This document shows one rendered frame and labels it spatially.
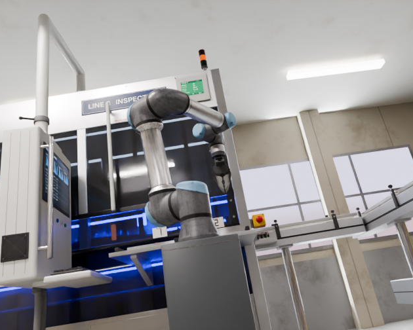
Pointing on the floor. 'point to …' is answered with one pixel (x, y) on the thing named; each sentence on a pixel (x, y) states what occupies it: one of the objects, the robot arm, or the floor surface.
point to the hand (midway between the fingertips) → (224, 190)
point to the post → (242, 209)
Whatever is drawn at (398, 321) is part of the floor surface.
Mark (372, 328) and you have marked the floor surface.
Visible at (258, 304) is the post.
